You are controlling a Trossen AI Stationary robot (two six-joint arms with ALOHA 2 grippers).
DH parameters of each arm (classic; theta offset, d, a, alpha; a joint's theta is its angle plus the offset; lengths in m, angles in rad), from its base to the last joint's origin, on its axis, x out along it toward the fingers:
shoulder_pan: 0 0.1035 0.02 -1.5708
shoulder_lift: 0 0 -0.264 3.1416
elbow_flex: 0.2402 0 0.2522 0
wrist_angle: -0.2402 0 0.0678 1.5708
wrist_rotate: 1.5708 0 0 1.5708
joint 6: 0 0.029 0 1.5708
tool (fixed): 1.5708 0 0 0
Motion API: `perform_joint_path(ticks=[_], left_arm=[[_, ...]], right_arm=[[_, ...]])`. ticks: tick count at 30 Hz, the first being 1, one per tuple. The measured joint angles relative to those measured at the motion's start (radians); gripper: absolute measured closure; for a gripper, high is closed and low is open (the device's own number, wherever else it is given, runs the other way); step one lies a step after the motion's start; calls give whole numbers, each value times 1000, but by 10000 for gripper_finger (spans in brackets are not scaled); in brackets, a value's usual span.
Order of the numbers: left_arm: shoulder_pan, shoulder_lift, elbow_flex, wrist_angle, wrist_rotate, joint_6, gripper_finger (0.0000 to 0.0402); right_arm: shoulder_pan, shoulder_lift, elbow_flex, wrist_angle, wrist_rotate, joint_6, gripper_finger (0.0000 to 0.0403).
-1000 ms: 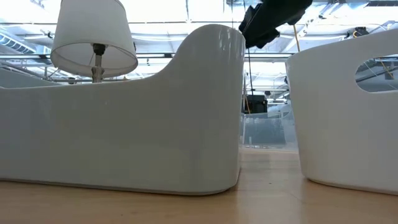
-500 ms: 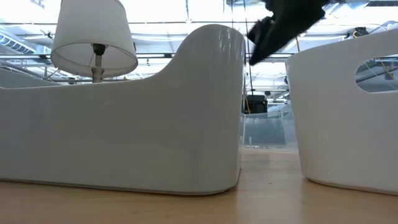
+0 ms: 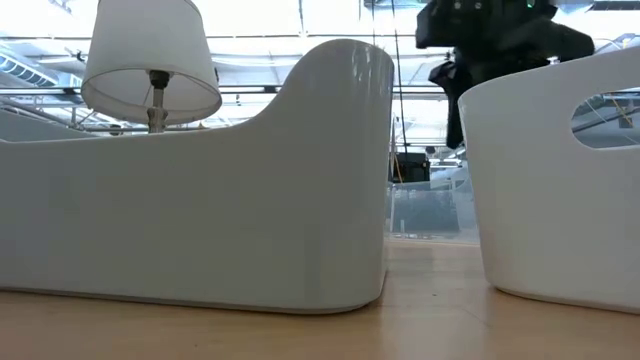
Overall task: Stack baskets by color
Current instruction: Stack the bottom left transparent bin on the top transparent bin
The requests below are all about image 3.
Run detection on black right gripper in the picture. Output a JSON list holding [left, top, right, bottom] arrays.
[[414, 0, 559, 150]]

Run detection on clear plastic basket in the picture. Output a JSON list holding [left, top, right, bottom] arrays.
[[387, 167, 480, 245]]

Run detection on white plastic basket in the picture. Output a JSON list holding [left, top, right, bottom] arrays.
[[457, 47, 640, 315]]

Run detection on grey plastic basket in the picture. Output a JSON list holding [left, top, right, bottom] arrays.
[[0, 38, 395, 315]]

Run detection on black monitor screen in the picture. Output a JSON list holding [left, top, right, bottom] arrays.
[[389, 152, 431, 184]]

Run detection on white shade silver table lamp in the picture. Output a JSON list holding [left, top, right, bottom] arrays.
[[81, 0, 223, 135]]

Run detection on black hanging cable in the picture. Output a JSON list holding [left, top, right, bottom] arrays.
[[390, 0, 409, 155]]

